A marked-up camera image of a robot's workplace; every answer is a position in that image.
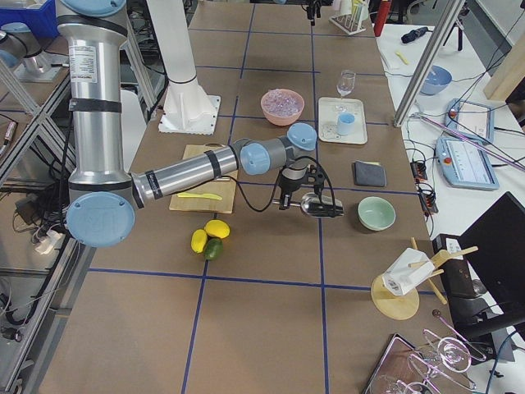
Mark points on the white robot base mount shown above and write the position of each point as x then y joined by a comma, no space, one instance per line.
188,109

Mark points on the blue bowl on desk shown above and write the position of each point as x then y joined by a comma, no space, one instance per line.
437,80

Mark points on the white wire cup rack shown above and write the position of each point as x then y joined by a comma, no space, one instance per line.
349,15

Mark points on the yellow lemon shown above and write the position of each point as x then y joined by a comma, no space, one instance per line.
217,228
199,240

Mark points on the black monitor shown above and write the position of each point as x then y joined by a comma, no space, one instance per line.
499,263

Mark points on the yellow plastic spoon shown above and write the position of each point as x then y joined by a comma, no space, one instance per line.
402,58

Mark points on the cream bear serving tray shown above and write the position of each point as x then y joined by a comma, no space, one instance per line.
329,111

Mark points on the blue storage bin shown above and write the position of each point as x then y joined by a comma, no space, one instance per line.
39,16

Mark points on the pile of clear ice cubes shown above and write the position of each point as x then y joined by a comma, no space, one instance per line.
280,103

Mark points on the clear wine glass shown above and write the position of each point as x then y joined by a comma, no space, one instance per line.
345,86

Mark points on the blue plastic cup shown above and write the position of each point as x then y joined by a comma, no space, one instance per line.
345,123

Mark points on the green lime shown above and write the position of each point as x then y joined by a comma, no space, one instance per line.
213,249

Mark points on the white chair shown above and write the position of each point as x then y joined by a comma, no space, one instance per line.
133,126

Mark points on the blue teach pendant tablet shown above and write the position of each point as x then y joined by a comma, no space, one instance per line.
465,166

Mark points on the steel ice scoop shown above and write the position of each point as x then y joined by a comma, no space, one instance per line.
322,206

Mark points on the green ceramic bowl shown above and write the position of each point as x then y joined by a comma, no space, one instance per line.
376,214

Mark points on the pink bowl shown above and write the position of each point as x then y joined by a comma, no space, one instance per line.
283,121

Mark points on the upside-down wine glasses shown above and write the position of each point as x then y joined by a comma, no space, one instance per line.
440,365

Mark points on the wooden mug tree stand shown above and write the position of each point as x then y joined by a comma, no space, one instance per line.
406,306

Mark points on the yellow plastic knife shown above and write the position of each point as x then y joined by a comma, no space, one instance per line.
199,195

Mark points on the white carton on stand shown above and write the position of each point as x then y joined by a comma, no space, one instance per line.
409,270

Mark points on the grey folded cloth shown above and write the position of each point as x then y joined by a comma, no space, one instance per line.
369,174

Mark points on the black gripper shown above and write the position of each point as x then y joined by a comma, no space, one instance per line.
287,190

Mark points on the red cylinder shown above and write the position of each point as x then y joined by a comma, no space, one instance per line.
382,16

